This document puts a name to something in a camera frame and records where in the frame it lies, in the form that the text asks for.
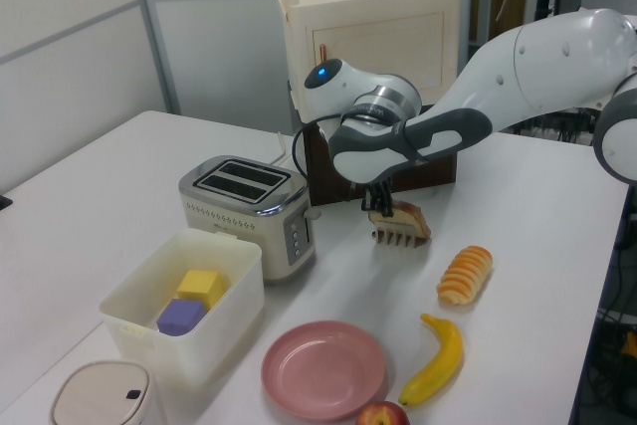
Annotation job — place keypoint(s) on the red apple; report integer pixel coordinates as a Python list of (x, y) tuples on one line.
[(383, 415)]

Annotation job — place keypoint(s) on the yellow cube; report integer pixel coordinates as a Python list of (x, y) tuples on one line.
[(199, 283)]

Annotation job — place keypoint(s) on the white plastic box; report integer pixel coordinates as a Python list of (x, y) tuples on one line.
[(219, 305)]

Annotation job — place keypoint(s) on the pink plate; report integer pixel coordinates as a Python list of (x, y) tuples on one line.
[(323, 370)]

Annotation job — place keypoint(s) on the orange striped bread loaf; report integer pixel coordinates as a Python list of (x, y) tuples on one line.
[(465, 276)]

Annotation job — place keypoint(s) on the purple cube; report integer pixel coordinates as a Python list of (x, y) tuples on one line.
[(180, 318)]

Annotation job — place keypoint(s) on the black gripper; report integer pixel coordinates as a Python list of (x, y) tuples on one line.
[(380, 185)]

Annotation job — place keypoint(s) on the white lidded bin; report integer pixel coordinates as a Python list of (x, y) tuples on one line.
[(99, 395)]

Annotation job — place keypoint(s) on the brown bread slice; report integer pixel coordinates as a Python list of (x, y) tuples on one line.
[(408, 216)]

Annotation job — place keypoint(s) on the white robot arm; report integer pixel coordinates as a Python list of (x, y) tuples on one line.
[(547, 62)]

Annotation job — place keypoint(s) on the silver two-slot toaster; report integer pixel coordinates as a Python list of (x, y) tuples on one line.
[(234, 226)]

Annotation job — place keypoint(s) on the yellow banana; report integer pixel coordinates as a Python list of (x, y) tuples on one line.
[(443, 360)]

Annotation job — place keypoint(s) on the black object at table edge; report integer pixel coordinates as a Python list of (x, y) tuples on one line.
[(4, 203)]

